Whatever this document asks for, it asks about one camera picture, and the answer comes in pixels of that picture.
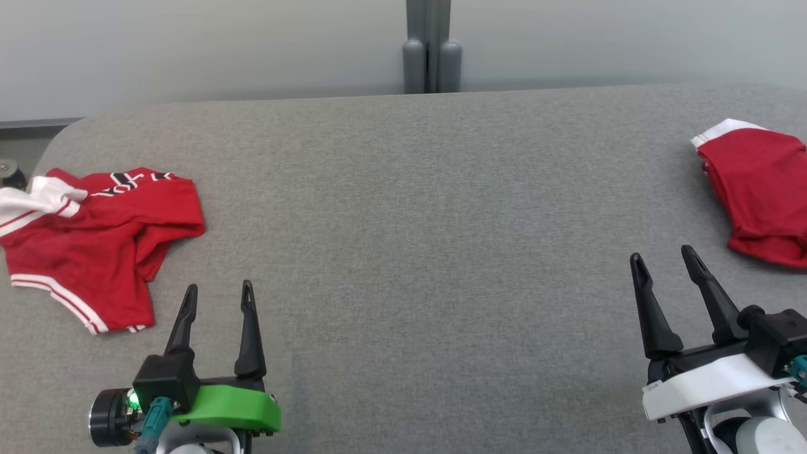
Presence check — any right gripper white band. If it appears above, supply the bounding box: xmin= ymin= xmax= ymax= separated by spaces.
xmin=630 ymin=245 xmax=796 ymax=422

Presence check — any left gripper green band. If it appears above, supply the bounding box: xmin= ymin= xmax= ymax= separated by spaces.
xmin=165 ymin=280 xmax=282 ymax=436

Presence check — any grey round caster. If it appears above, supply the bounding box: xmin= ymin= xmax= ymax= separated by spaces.
xmin=0 ymin=159 xmax=29 ymax=191

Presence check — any dark grey wall baseboard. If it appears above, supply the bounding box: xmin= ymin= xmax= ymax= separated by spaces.
xmin=0 ymin=118 xmax=86 ymax=131

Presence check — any left arm cable teal plug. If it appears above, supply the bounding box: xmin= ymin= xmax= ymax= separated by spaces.
xmin=134 ymin=396 xmax=174 ymax=454

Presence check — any red basketball jersey black print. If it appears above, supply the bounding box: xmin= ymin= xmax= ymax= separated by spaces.
xmin=0 ymin=167 xmax=206 ymax=335

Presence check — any grey partition post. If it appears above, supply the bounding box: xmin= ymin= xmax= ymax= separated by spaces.
xmin=402 ymin=0 xmax=463 ymax=94

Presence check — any red shorts white trim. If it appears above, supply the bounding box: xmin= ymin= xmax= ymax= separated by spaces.
xmin=691 ymin=119 xmax=807 ymax=271

